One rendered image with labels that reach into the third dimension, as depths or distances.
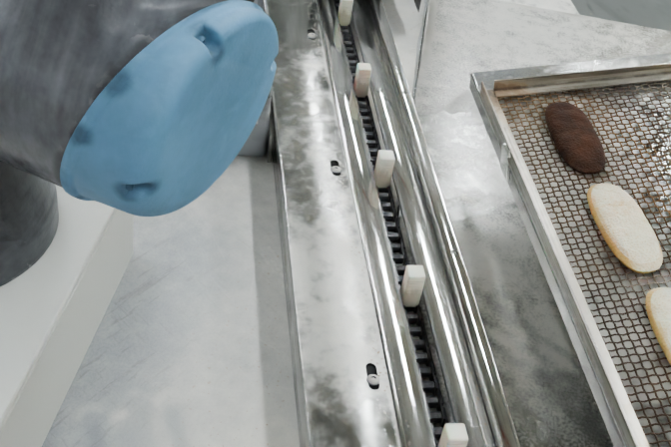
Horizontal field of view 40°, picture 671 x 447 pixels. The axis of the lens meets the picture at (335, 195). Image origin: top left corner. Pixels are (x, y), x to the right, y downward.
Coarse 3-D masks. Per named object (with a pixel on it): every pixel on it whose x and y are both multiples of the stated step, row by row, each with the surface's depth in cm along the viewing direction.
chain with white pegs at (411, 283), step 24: (336, 0) 105; (360, 72) 88; (360, 96) 90; (384, 168) 78; (384, 192) 79; (384, 216) 76; (408, 264) 72; (408, 288) 67; (432, 360) 64; (432, 384) 63; (432, 432) 59; (456, 432) 56
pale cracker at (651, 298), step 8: (656, 288) 64; (664, 288) 63; (648, 296) 63; (656, 296) 63; (664, 296) 62; (648, 304) 62; (656, 304) 62; (664, 304) 62; (648, 312) 62; (656, 312) 61; (664, 312) 61; (656, 320) 61; (664, 320) 61; (656, 328) 61; (664, 328) 60; (656, 336) 61; (664, 336) 60; (664, 344) 60; (664, 352) 60
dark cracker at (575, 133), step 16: (560, 112) 79; (576, 112) 79; (560, 128) 77; (576, 128) 77; (592, 128) 78; (560, 144) 76; (576, 144) 76; (592, 144) 75; (576, 160) 74; (592, 160) 74
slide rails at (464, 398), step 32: (320, 0) 102; (384, 64) 93; (352, 96) 88; (384, 96) 88; (352, 128) 83; (384, 128) 84; (352, 160) 80; (416, 192) 77; (384, 224) 74; (416, 224) 74; (384, 256) 71; (416, 256) 71; (384, 288) 68; (448, 288) 69; (384, 320) 65; (448, 320) 66; (448, 352) 64; (416, 384) 61; (448, 384) 62; (416, 416) 59; (480, 416) 60
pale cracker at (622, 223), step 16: (592, 192) 71; (608, 192) 71; (624, 192) 71; (592, 208) 70; (608, 208) 69; (624, 208) 69; (608, 224) 68; (624, 224) 68; (640, 224) 68; (608, 240) 67; (624, 240) 67; (640, 240) 66; (656, 240) 67; (624, 256) 66; (640, 256) 66; (656, 256) 66; (640, 272) 65
